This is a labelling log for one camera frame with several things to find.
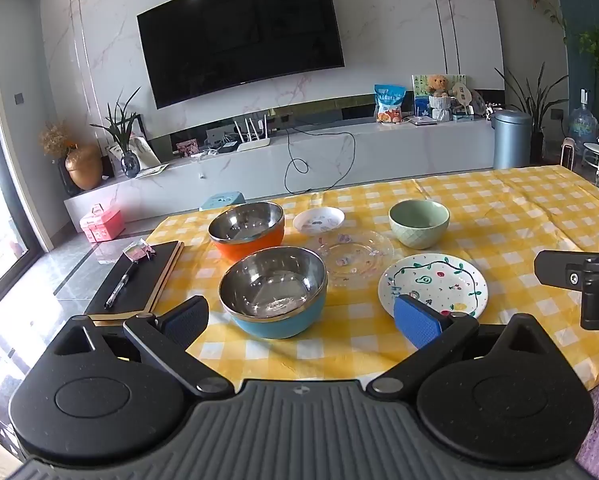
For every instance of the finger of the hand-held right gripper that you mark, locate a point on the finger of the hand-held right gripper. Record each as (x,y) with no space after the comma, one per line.
(557,269)

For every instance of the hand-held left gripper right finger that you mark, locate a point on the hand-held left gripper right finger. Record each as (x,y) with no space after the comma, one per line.
(418,321)

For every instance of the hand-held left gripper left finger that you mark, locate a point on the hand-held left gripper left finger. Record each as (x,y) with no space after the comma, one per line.
(185,319)

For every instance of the white avocado print plate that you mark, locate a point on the white avocado print plate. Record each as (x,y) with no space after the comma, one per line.
(439,280)

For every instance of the green ceramic bowl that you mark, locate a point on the green ceramic bowl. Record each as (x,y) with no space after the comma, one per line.
(419,235)

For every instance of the clear glass printed plate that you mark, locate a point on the clear glass printed plate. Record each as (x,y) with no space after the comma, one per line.
(349,260)

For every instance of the orange steel bowl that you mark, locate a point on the orange steel bowl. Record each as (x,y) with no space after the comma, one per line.
(249,252)

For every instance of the blue steel bowl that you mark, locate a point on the blue steel bowl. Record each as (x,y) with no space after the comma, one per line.
(279,322)

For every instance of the small white printed plate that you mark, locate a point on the small white printed plate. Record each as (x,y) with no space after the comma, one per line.
(319,220)

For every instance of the black notebook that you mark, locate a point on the black notebook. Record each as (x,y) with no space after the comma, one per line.
(147,275)

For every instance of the yellow checked tablecloth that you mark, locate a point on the yellow checked tablecloth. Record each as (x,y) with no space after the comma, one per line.
(504,220)

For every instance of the black pen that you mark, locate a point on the black pen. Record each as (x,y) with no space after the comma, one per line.
(122,285)

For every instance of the pink crumpled wrapper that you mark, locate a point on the pink crumpled wrapper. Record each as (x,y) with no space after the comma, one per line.
(137,251)

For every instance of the white round stool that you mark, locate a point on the white round stool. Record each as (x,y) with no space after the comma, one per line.
(598,149)

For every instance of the white pink chair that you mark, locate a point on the white pink chair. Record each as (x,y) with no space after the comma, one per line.
(568,152)

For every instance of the blue water bottle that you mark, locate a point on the blue water bottle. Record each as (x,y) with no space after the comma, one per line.
(584,127)

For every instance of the long-leaf plant in black pot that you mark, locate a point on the long-leaf plant in black pot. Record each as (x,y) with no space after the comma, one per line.
(536,145)

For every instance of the light blue stool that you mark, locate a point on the light blue stool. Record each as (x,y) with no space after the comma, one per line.
(222,201)

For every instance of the pink storage box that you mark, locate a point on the pink storage box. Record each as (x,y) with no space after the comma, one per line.
(102,225)

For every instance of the green plant in blue vase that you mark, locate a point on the green plant in blue vase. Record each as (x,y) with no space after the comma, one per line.
(129,165)

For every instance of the pink photo card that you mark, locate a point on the pink photo card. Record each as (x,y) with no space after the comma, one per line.
(187,148)

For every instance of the white marble tv cabinet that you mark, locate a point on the white marble tv cabinet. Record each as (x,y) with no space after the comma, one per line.
(379,155)

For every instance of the white sketch picture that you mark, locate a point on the white sketch picture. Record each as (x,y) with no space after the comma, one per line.
(144,152)

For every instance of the black white figurine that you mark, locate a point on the black white figurine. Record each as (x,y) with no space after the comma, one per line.
(492,110)

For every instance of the blue tissue box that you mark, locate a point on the blue tissue box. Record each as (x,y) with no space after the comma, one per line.
(463,117)

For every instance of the gold round vase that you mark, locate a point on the gold round vase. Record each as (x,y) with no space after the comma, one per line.
(83,167)

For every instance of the white router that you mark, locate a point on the white router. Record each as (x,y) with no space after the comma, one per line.
(253,144)

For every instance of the silver flat box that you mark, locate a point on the silver flat box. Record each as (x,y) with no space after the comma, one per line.
(422,120)

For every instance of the white round fan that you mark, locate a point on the white round fan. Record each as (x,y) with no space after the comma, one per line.
(460,92)

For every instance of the teddy bear bouquet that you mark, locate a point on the teddy bear bouquet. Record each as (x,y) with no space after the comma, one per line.
(438,85)

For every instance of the blue snack bag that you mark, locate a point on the blue snack bag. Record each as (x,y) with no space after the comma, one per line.
(390,102)

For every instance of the dried flower bunch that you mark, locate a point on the dried flower bunch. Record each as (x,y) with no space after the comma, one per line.
(54,137)

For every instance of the green painting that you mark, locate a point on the green painting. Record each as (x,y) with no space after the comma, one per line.
(419,90)

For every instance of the dark sliding door frame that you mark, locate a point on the dark sliding door frame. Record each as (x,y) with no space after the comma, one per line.
(38,240)

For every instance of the black wall television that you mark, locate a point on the black wall television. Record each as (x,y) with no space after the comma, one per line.
(239,30)

